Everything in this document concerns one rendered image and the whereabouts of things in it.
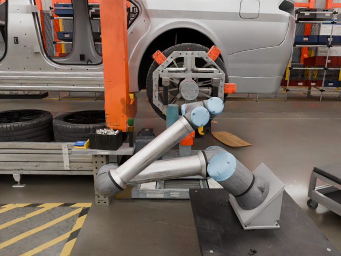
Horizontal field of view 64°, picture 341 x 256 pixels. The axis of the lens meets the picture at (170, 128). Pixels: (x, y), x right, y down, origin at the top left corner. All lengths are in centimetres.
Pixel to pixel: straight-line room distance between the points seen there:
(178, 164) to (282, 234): 60
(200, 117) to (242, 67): 140
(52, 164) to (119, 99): 81
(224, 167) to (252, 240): 35
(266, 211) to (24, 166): 192
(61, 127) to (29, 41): 83
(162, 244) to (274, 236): 69
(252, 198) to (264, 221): 13
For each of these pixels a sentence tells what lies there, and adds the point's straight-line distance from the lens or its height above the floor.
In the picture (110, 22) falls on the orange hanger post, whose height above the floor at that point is 131.
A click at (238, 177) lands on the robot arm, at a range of 136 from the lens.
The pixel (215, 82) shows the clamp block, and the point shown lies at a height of 93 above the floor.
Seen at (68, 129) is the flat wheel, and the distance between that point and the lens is 246.
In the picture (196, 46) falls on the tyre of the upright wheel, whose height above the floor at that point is 115.
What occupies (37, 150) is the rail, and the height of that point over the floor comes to 34.
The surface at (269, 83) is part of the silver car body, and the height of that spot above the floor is 84.
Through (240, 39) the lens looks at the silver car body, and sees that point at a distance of 261.
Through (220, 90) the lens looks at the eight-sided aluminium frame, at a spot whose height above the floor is 84.
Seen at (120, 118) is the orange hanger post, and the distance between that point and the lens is 211.
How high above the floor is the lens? 114
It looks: 16 degrees down
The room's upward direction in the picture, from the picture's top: 1 degrees clockwise
